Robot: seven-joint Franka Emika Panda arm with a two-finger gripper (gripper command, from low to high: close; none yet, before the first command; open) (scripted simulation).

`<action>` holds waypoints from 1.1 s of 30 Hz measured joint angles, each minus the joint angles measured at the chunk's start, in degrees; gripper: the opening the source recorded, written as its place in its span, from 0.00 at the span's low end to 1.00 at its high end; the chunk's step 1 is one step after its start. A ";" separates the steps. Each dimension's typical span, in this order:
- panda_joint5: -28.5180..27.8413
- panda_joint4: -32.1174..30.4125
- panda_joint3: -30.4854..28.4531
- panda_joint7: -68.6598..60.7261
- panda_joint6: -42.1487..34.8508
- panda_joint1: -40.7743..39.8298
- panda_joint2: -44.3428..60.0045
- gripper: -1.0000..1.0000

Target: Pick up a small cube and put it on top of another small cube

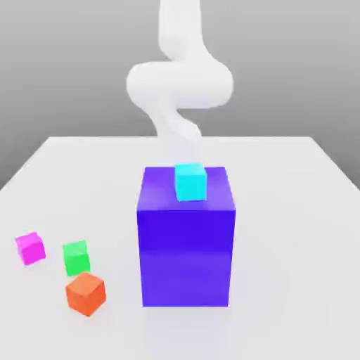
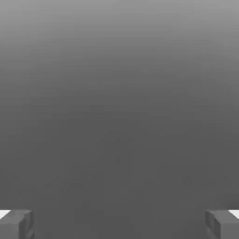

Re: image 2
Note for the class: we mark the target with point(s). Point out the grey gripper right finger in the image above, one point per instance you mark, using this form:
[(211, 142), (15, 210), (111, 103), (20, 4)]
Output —
[(225, 225)]

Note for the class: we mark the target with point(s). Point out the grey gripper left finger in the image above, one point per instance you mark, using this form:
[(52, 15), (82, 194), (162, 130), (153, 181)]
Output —
[(14, 225)]

